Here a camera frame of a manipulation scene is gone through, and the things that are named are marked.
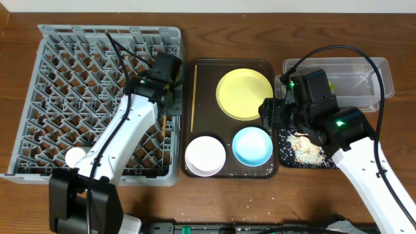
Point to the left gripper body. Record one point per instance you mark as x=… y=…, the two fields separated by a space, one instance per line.
x=177 y=98

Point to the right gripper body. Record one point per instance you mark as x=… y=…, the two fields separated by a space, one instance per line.
x=268 y=114

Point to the wooden chopstick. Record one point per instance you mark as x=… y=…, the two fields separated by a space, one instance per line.
x=193 y=97
x=164 y=121

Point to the light blue bowl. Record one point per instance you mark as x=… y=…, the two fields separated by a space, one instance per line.
x=252 y=146

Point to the green orange snack wrapper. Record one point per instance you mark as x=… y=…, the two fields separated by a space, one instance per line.
x=332 y=87

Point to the white plastic cup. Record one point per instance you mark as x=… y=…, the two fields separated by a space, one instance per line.
x=77 y=157

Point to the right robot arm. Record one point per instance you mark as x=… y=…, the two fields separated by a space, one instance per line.
x=346 y=136

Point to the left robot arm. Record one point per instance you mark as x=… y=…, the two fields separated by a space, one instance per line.
x=84 y=198

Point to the yellow round plate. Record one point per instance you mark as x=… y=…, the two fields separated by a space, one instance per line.
x=241 y=92

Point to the dark brown serving tray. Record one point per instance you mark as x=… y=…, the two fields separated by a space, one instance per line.
x=210 y=120

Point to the black rectangular tray bin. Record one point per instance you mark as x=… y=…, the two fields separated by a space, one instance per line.
x=287 y=149

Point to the food scraps rice pile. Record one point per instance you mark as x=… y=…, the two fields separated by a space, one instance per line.
x=305 y=149

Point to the pink white bowl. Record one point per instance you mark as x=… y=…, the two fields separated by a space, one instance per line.
x=205 y=156

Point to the clear plastic bin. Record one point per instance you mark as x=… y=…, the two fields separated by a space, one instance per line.
x=355 y=81

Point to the grey plastic dish rack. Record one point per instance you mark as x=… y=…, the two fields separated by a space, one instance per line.
x=75 y=89

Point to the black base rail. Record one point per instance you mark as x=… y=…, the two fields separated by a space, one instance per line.
x=334 y=222

